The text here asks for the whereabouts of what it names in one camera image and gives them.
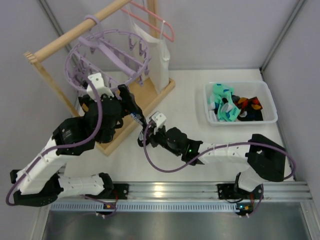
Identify black blue sock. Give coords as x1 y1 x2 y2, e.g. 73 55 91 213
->
126 99 147 147

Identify purple round clip hanger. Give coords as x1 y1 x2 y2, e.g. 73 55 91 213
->
64 15 151 92

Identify mint green sock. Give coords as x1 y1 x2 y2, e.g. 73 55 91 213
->
217 97 241 122
207 83 234 110

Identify black sock with grey patches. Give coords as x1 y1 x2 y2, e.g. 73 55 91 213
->
237 110 264 122

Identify black red yellow argyle sock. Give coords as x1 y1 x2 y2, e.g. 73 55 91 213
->
235 96 263 111

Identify black tan argyle sock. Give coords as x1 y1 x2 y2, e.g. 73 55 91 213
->
78 94 91 113

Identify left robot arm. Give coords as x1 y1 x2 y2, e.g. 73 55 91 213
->
6 84 136 207

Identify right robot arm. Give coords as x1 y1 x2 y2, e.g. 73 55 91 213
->
146 127 286 199

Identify white garment on hanger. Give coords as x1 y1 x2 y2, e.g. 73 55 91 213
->
129 16 171 94

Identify pink clothes hanger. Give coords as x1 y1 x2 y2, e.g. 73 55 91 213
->
120 0 175 43

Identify wooden clothes rack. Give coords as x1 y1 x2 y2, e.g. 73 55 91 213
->
25 0 176 155

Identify white plastic basket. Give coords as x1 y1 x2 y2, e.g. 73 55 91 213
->
203 81 278 127

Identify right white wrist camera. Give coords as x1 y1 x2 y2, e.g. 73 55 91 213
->
149 111 167 134

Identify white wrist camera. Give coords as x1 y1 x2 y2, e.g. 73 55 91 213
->
149 111 167 134
86 72 114 100

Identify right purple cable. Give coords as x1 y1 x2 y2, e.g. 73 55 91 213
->
143 123 297 218

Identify purple cable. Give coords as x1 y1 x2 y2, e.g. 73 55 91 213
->
5 79 118 218
143 123 297 218

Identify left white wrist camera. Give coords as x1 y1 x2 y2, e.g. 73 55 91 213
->
86 72 114 100

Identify grey slotted cable duct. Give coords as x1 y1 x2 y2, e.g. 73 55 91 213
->
49 201 250 213

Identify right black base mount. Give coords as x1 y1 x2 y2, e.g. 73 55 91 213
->
217 183 239 200

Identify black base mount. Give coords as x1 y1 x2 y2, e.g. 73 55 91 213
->
217 183 239 200
109 183 130 200

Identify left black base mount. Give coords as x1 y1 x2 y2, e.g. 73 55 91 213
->
109 183 130 200

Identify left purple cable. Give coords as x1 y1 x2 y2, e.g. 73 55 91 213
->
5 79 118 218

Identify aluminium mounting rail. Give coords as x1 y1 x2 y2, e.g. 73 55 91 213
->
119 181 313 202

